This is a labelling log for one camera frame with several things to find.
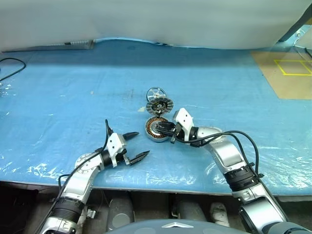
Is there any white rounded shape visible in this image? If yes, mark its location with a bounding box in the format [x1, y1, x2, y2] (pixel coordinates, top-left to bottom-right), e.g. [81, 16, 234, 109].
[210, 201, 230, 226]

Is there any yellow tape square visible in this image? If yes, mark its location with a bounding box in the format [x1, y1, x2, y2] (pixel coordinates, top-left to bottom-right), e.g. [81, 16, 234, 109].
[274, 59, 312, 76]

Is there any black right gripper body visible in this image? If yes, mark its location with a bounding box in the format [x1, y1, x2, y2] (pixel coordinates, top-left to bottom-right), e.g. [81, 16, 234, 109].
[170, 121, 187, 145]

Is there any white backdrop sheet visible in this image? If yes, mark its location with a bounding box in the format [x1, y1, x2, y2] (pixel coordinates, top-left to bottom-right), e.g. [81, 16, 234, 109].
[0, 0, 312, 53]

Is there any dark rounded grey shape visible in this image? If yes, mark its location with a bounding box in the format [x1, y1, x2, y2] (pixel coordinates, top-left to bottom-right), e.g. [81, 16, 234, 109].
[175, 195, 208, 221]
[107, 192, 135, 230]

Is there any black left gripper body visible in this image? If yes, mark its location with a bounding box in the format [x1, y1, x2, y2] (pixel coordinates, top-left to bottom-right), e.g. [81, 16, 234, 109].
[112, 148, 131, 168]

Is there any silver spoked rotor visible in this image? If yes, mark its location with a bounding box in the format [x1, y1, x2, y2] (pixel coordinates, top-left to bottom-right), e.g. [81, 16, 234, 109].
[146, 87, 167, 102]

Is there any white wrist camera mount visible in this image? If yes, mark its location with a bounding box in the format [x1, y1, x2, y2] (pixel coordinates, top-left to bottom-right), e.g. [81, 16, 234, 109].
[106, 133, 128, 168]
[172, 108, 195, 142]

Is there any grey robot torso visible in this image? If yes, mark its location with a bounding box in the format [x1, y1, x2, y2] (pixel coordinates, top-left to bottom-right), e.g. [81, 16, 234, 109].
[104, 217, 246, 234]

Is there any copper wound motor housing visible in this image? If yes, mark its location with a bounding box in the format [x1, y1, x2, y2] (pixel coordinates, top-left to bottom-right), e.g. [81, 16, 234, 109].
[145, 117, 172, 143]

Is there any small grey connector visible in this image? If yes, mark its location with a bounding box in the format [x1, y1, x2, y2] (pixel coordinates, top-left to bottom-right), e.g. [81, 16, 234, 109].
[86, 206, 98, 219]

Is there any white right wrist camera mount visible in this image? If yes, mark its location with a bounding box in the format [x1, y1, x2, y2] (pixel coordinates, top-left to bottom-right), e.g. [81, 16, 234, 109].
[172, 108, 195, 142]

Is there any brown cardboard sheet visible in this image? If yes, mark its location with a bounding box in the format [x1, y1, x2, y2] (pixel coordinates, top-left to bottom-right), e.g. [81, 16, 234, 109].
[251, 50, 312, 100]

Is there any round ribbed motor lid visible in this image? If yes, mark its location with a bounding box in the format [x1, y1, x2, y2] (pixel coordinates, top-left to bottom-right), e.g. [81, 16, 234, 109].
[146, 97, 175, 116]

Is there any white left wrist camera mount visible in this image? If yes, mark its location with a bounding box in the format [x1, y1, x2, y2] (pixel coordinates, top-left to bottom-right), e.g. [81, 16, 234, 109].
[106, 133, 128, 168]

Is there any thin black table cable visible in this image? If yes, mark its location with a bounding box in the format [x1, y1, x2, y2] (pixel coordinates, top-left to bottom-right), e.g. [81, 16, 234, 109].
[0, 58, 27, 82]

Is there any blue plastic table cover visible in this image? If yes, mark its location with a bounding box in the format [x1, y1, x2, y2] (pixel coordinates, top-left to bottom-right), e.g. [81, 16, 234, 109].
[0, 36, 312, 197]

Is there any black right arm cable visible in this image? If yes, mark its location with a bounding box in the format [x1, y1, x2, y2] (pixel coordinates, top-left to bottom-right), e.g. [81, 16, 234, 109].
[189, 130, 265, 180]

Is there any grey power strip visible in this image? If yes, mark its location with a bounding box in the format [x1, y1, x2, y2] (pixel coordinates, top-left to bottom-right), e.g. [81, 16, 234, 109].
[1, 39, 95, 53]

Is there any black diagonal frame bar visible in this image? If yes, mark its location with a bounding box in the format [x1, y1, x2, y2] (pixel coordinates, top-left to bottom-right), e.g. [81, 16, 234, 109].
[277, 0, 312, 42]

